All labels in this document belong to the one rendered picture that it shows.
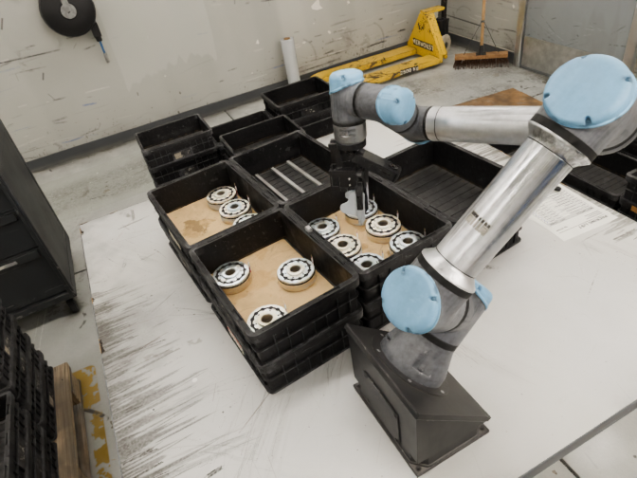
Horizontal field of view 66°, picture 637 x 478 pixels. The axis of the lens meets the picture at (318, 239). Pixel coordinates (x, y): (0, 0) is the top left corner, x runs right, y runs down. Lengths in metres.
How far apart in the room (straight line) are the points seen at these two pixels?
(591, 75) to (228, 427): 1.02
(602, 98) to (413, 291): 0.40
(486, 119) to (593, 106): 0.28
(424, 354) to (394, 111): 0.48
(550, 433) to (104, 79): 4.00
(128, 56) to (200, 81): 0.61
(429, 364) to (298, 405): 0.37
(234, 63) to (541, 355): 3.84
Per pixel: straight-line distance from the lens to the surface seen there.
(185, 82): 4.56
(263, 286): 1.34
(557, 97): 0.84
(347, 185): 1.17
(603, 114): 0.82
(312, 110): 3.07
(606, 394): 1.31
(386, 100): 1.01
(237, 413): 1.27
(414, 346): 1.02
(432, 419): 0.98
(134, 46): 4.43
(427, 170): 1.73
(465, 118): 1.06
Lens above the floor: 1.73
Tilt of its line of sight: 38 degrees down
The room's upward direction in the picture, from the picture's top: 10 degrees counter-clockwise
